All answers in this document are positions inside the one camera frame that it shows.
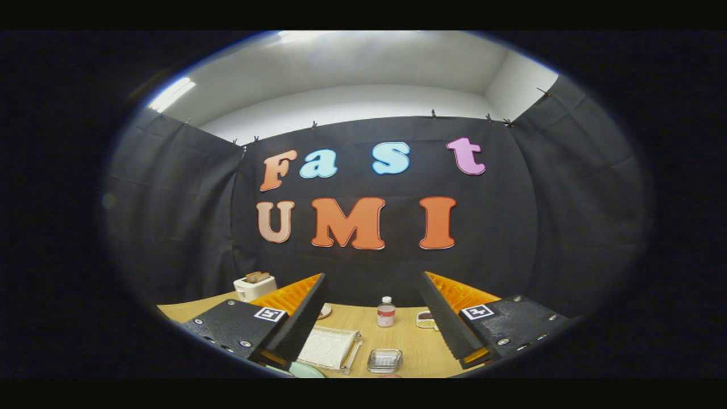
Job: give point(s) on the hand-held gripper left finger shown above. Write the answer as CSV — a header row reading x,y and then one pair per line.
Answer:
x,y
298,318

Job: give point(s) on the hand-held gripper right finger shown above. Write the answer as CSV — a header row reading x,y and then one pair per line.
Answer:
x,y
446,318

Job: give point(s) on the pale green plate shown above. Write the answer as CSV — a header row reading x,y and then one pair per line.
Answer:
x,y
304,372

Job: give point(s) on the white divided bean dish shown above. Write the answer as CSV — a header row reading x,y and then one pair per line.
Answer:
x,y
425,321

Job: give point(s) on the grey plate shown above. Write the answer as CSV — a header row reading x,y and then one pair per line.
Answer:
x,y
325,311

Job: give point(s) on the white ribbed drip tray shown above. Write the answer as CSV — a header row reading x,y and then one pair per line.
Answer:
x,y
329,347

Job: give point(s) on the white toaster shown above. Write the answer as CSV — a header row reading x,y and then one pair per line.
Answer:
x,y
255,288

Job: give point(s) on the toast slices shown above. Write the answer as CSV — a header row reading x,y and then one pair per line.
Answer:
x,y
257,276

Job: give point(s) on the clear plastic bottle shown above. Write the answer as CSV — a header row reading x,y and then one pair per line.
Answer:
x,y
386,313

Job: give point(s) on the black backdrop cloth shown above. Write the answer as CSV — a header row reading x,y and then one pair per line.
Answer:
x,y
500,227

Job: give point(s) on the double tube ceiling light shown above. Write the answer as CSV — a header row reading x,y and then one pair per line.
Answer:
x,y
172,94

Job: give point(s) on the long ceiling light panel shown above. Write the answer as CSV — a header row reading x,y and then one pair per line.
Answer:
x,y
298,36

